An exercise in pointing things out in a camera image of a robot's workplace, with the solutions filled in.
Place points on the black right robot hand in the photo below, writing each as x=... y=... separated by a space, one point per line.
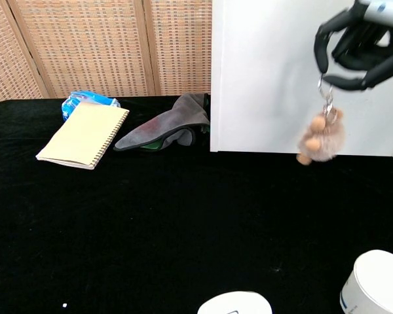
x=357 y=49

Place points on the white rounded robot base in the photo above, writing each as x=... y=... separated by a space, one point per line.
x=235 y=304

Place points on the white box panel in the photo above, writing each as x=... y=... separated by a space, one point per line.
x=268 y=75

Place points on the grey work glove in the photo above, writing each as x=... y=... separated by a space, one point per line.
x=170 y=124

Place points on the black velvet table cloth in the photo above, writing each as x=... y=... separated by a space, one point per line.
x=170 y=222

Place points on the woven bamboo folding screen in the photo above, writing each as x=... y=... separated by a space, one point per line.
x=95 y=45

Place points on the yellow spiral notebook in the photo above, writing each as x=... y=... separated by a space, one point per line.
x=85 y=134

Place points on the blue plastic tissue pack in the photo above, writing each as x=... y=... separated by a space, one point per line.
x=72 y=102

